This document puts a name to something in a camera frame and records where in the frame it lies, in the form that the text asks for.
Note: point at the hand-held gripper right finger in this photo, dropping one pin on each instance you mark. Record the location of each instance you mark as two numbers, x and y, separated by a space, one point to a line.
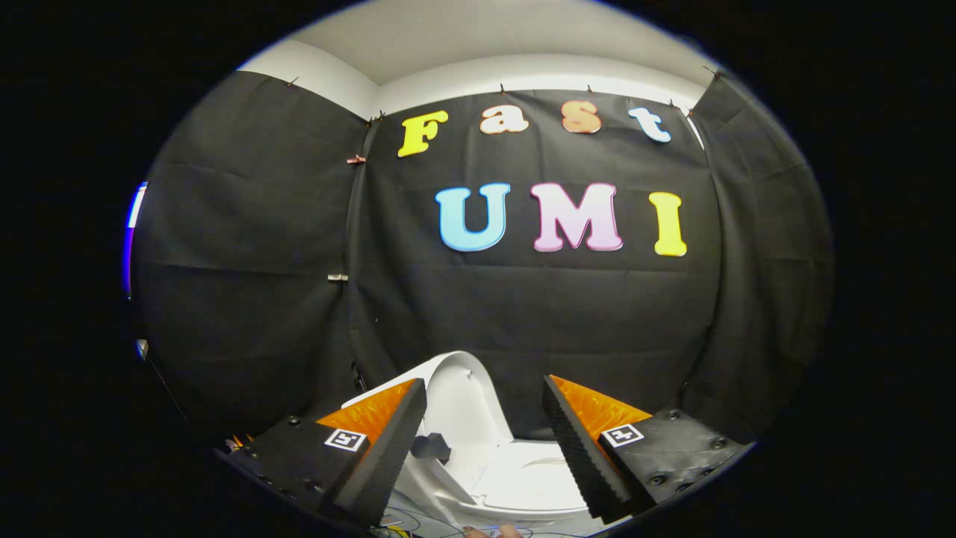
579 456

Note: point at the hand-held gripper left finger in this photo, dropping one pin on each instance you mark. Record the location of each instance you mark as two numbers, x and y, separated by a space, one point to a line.
388 456

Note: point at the white toilet seat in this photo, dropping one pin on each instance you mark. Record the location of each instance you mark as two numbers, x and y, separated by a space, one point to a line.
538 478

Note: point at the white toilet bowl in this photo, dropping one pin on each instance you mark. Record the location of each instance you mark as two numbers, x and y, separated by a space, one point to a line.
437 493

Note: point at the black backdrop cloth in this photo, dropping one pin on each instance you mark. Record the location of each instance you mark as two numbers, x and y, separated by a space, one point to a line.
523 314

